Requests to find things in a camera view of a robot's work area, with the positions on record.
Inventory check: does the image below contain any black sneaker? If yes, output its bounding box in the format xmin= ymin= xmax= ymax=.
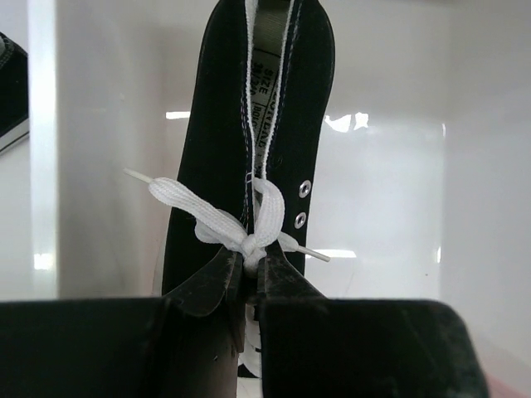
xmin=0 ymin=33 xmax=30 ymax=153
xmin=159 ymin=0 xmax=336 ymax=381

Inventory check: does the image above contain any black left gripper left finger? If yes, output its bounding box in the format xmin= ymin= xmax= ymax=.
xmin=1 ymin=249 xmax=243 ymax=397

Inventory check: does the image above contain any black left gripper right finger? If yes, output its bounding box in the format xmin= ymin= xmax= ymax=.
xmin=258 ymin=244 xmax=490 ymax=397

